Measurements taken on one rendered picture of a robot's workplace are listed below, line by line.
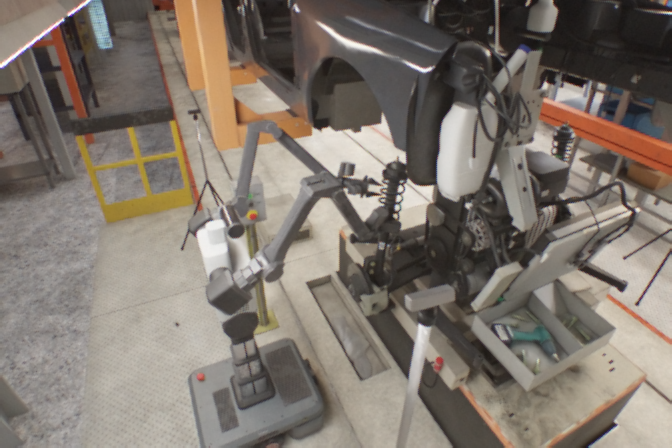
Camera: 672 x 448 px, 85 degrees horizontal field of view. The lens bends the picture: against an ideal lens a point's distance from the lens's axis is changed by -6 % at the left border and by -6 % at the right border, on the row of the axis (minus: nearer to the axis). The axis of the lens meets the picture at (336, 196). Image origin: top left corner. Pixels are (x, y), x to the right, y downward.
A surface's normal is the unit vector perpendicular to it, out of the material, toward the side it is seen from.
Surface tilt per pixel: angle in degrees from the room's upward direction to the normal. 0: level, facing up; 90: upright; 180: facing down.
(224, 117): 90
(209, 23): 90
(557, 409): 0
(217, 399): 0
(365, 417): 0
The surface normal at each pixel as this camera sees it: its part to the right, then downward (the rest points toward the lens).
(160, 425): 0.00, -0.85
